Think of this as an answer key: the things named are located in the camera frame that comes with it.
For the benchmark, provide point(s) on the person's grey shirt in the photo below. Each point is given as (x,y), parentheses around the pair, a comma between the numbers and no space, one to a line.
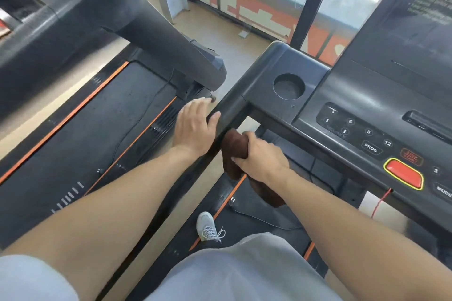
(247,269)

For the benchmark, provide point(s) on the person's left hand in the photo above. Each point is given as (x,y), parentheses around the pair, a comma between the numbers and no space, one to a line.
(194,131)

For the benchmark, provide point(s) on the person's left forearm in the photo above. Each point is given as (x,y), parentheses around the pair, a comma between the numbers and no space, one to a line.
(99,219)

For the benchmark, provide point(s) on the orange patterned parapet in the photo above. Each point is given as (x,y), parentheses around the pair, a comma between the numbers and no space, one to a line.
(254,1)

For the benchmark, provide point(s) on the person's right hand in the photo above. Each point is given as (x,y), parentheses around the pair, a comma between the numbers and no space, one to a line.
(265,161)

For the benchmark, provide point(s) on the grey metal floor bracket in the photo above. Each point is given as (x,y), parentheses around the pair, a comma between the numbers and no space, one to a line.
(244,33)

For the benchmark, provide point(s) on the person's right forearm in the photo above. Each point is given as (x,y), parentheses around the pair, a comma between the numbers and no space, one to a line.
(370,240)

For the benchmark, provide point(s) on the black treadmill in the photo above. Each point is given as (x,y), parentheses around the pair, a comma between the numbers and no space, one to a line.
(370,92)
(88,135)

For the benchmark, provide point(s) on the person's left grey shoe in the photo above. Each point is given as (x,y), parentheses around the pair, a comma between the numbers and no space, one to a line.
(206,223)

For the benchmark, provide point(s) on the brown microfibre cloth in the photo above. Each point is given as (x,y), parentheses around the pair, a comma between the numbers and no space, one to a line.
(234,145)

